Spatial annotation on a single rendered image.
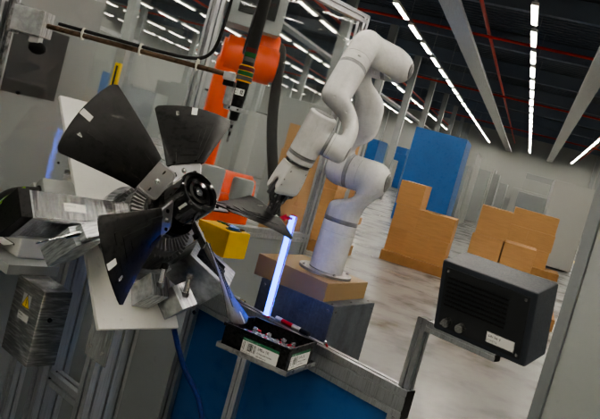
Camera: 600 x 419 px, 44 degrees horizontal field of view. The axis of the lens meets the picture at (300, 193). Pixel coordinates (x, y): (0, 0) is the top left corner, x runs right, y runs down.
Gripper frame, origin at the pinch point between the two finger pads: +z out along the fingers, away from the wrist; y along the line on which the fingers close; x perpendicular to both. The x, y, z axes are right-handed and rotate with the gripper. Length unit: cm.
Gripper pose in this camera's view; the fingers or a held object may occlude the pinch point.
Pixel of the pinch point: (273, 206)
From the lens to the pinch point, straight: 217.6
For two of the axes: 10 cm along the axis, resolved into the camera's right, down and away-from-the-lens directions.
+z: -4.7, 8.4, 2.6
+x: 6.1, 5.2, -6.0
